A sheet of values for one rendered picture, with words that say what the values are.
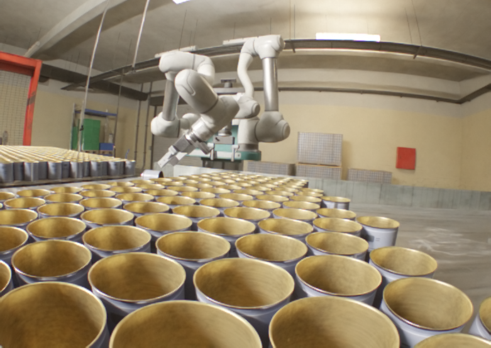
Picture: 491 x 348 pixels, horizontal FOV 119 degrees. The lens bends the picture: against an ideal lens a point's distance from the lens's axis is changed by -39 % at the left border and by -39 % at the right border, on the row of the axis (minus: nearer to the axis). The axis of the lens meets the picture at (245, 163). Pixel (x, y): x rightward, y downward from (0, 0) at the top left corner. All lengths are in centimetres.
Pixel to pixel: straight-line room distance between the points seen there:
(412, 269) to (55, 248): 34
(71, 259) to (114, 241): 6
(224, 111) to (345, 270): 79
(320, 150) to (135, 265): 721
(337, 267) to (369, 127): 899
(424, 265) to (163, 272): 24
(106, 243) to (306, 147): 722
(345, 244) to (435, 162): 968
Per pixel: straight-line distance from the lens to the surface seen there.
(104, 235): 27
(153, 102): 1216
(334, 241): 29
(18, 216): 35
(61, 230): 31
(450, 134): 1032
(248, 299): 22
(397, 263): 28
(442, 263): 48
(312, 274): 22
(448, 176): 1023
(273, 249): 26
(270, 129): 156
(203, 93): 87
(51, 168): 112
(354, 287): 23
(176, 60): 139
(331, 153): 732
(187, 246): 26
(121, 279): 21
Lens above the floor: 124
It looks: 2 degrees down
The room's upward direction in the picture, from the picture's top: 4 degrees clockwise
